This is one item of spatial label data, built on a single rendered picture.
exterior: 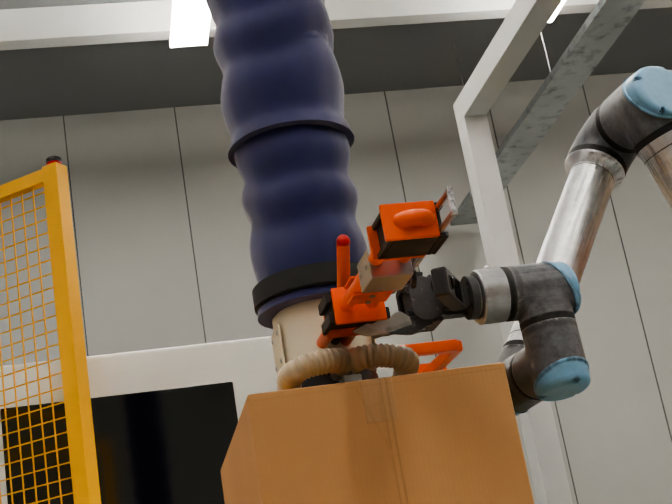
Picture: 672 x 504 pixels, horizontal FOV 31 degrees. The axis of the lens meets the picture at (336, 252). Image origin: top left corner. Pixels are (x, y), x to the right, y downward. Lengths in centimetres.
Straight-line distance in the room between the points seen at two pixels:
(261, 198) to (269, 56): 27
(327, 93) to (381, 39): 968
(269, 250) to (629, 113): 70
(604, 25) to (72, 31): 438
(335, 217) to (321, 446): 51
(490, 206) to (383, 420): 417
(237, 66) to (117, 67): 946
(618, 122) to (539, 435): 350
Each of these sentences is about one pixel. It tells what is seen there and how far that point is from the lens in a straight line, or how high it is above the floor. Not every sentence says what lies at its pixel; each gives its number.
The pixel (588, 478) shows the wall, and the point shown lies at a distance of 1224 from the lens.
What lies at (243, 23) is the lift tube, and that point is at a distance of 232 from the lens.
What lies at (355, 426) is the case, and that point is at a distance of 183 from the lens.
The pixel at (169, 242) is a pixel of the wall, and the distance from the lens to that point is 1204.
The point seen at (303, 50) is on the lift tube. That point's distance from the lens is 229.
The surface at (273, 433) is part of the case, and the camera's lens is 181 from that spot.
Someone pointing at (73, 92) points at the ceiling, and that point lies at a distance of 1213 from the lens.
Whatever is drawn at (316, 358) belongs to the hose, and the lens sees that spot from 197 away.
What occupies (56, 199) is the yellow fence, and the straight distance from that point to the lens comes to 344.
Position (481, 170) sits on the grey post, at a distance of 602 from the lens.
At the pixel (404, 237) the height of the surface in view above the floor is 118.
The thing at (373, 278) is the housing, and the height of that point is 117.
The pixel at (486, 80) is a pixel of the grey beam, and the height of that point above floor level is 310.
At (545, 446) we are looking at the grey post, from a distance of 570.
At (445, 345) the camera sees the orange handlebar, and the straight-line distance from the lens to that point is 228.
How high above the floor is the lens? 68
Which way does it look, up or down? 18 degrees up
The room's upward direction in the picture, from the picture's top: 10 degrees counter-clockwise
